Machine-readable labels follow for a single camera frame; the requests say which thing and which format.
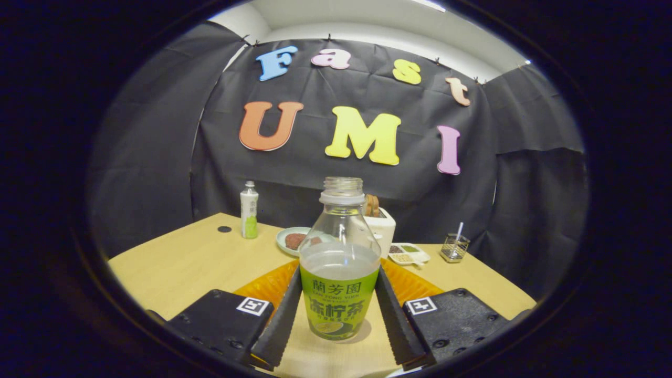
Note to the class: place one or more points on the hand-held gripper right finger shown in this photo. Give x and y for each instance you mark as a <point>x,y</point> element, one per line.
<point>396,325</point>

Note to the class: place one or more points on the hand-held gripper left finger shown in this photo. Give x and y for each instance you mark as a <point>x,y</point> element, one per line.
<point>283,325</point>

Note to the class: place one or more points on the green label juice bottle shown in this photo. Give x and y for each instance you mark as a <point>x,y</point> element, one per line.
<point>338,310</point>

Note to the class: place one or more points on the slim white green bottle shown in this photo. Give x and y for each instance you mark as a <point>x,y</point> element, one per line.
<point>249,215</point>

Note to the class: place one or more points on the white divided tray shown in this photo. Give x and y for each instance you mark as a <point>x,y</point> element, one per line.
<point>409,254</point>

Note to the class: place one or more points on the pale green plate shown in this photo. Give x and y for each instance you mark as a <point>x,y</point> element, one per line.
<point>282,244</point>

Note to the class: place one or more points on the brown food piece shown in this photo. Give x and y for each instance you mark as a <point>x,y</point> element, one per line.
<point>295,241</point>

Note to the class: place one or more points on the white toaster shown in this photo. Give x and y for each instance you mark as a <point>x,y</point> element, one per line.
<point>387,231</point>

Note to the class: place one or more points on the white straw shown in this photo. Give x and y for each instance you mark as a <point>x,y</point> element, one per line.
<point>459,231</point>

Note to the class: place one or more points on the wooden table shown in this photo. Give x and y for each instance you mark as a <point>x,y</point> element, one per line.
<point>184,268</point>

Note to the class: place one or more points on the brown toast slice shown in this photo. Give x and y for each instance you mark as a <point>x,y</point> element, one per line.
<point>372,206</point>

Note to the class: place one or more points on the long ceiling light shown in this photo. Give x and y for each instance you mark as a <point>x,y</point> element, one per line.
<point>428,4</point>

